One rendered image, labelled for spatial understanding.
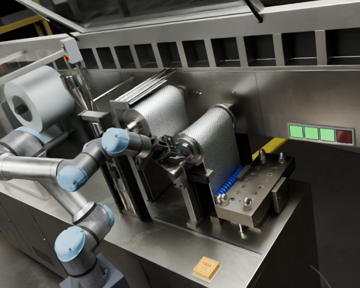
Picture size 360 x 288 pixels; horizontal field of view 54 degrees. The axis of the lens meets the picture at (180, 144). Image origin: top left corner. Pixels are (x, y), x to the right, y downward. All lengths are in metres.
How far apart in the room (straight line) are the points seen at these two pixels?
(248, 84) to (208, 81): 0.20
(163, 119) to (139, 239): 0.53
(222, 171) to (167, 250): 0.39
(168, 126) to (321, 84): 0.63
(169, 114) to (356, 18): 0.78
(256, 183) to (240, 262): 0.33
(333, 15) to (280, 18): 0.18
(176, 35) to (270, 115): 0.53
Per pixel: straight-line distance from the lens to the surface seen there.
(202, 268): 1.36
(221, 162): 1.47
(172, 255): 1.47
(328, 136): 1.45
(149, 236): 1.59
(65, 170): 1.07
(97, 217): 1.45
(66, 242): 1.39
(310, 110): 1.43
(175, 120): 1.57
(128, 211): 1.73
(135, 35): 1.78
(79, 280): 1.46
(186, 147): 1.34
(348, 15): 1.27
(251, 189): 1.46
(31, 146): 1.42
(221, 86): 1.56
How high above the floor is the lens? 1.92
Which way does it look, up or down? 28 degrees down
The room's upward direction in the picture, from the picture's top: 16 degrees counter-clockwise
